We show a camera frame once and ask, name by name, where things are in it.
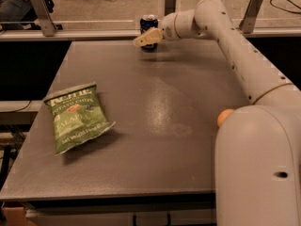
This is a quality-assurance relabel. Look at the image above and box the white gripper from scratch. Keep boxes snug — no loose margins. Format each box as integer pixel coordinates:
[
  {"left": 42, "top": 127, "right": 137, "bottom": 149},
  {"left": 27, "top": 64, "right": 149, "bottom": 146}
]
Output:
[{"left": 134, "top": 13, "right": 179, "bottom": 47}]

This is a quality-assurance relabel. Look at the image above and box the blue pepsi can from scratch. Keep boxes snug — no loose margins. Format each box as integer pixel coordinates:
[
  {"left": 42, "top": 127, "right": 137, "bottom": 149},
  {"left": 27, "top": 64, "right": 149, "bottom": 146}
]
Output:
[{"left": 139, "top": 15, "right": 158, "bottom": 52}]

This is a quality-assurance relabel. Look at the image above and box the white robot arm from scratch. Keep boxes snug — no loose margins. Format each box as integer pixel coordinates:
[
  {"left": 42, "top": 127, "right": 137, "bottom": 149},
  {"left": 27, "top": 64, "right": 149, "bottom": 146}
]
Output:
[{"left": 134, "top": 0, "right": 301, "bottom": 226}]

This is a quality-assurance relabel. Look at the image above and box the orange ball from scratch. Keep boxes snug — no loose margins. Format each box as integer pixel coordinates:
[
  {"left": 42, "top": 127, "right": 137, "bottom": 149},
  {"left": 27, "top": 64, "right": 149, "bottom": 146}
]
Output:
[{"left": 217, "top": 109, "right": 234, "bottom": 127}]

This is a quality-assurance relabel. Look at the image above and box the green potato chips bag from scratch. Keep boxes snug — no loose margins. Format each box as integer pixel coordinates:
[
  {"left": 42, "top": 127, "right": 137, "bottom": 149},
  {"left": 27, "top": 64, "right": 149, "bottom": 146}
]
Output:
[{"left": 43, "top": 82, "right": 115, "bottom": 154}]

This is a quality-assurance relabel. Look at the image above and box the seated person in background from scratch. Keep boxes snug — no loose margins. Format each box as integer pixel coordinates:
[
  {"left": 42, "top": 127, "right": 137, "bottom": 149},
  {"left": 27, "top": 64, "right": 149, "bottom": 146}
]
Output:
[{"left": 0, "top": 0, "right": 55, "bottom": 30}]

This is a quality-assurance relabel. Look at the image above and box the middle metal bracket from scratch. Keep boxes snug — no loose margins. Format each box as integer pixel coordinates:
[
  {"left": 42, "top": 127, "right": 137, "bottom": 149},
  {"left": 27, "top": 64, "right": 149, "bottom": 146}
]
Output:
[{"left": 165, "top": 0, "right": 176, "bottom": 15}]

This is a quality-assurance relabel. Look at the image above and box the metal bracket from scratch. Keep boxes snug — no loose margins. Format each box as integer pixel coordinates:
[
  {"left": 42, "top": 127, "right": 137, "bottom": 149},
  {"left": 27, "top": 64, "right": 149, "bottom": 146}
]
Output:
[
  {"left": 165, "top": 0, "right": 176, "bottom": 15},
  {"left": 239, "top": 0, "right": 263, "bottom": 34},
  {"left": 30, "top": 0, "right": 56, "bottom": 37}
]

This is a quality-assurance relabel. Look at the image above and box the right metal bracket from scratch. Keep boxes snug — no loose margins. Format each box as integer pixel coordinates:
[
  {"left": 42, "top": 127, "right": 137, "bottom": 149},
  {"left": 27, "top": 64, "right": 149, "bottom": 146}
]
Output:
[{"left": 239, "top": 0, "right": 263, "bottom": 34}]

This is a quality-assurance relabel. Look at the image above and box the left metal bracket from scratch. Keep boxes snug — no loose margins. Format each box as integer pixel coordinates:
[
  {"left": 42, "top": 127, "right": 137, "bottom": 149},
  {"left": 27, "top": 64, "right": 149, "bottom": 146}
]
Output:
[{"left": 30, "top": 0, "right": 56, "bottom": 37}]

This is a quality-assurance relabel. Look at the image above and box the grey table frame drawer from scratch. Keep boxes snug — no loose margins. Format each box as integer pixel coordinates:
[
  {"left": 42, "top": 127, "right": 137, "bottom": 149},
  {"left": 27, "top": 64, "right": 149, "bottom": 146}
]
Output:
[{"left": 25, "top": 193, "right": 217, "bottom": 226}]

